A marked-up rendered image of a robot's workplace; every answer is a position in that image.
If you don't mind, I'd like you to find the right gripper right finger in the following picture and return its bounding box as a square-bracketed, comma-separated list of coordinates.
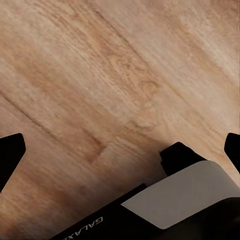
[224, 133, 240, 172]

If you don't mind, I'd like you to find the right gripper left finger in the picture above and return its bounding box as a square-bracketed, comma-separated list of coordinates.
[0, 133, 26, 193]

